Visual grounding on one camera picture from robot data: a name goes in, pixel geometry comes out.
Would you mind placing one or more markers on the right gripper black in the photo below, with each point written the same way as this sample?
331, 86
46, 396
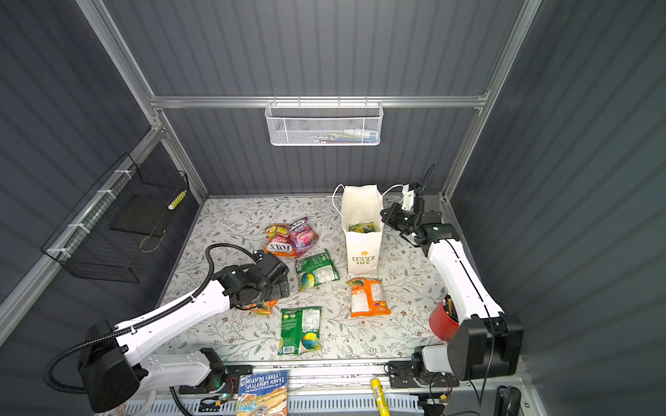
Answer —
390, 219

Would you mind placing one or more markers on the white wire mesh basket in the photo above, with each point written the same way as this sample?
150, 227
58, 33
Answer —
336, 123

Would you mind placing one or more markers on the green snack bag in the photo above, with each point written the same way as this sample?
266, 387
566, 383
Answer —
316, 270
300, 331
364, 227

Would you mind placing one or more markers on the orange snack bag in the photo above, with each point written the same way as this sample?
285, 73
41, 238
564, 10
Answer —
367, 298
263, 308

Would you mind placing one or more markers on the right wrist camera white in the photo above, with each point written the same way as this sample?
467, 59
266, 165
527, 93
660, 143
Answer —
418, 199

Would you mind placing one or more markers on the yellow item in black basket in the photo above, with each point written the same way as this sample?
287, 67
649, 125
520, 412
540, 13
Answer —
176, 201

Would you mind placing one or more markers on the white paper bag floral print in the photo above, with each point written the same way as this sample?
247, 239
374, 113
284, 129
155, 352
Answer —
356, 205

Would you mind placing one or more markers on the black pad in basket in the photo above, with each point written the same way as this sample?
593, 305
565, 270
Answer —
143, 215

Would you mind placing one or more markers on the red pencil cup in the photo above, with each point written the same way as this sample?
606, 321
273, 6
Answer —
444, 321

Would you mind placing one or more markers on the paperback book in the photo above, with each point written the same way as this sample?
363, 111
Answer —
263, 394

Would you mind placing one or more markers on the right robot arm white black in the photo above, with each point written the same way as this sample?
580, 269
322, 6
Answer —
488, 341

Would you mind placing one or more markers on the yellow marker tube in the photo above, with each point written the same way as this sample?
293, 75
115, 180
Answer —
382, 404

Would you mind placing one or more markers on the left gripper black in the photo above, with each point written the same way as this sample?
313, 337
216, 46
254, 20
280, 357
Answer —
278, 290

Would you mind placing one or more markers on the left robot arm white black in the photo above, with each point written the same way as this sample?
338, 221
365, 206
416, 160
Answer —
114, 368

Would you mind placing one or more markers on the green snack bag front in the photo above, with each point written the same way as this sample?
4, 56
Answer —
300, 331

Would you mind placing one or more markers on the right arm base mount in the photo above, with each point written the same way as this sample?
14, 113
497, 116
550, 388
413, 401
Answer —
404, 375

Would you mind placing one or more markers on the black wire basket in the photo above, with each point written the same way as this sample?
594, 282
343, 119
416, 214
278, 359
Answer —
118, 232

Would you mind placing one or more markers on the black device bottom right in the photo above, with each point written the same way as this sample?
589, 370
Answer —
508, 401

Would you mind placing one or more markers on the purple Fox's candy bag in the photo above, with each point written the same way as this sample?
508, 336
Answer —
302, 236

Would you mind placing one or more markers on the orange Fox's fruit candy bag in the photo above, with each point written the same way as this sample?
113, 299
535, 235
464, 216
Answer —
279, 241

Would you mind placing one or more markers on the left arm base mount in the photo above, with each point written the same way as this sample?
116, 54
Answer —
223, 383

